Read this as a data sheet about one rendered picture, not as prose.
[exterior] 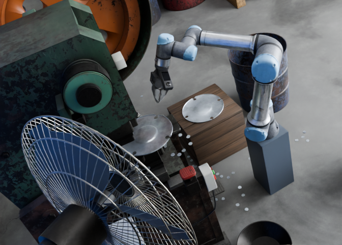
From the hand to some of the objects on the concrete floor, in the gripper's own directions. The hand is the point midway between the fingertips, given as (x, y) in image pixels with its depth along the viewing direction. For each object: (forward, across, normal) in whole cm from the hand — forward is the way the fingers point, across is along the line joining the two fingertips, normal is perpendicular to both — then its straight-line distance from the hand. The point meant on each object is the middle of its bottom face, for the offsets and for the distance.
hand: (158, 101), depth 206 cm
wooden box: (+65, -65, -40) cm, 100 cm away
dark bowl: (+70, -54, +53) cm, 103 cm away
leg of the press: (+96, +1, +35) cm, 102 cm away
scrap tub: (+42, -115, -59) cm, 136 cm away
